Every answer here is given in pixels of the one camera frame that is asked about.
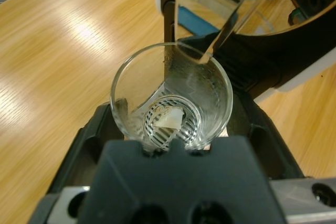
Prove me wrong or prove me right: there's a clear drinking glass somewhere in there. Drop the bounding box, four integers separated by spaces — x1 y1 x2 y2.
110 42 234 151

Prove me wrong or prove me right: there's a white coffee machine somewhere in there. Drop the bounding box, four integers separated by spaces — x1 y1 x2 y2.
154 0 336 101

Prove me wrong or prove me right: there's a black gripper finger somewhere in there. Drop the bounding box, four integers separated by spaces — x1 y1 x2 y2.
48 102 125 195
227 88 305 180

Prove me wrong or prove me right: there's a small white paper scrap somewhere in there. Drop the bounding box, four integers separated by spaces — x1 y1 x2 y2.
154 106 185 131

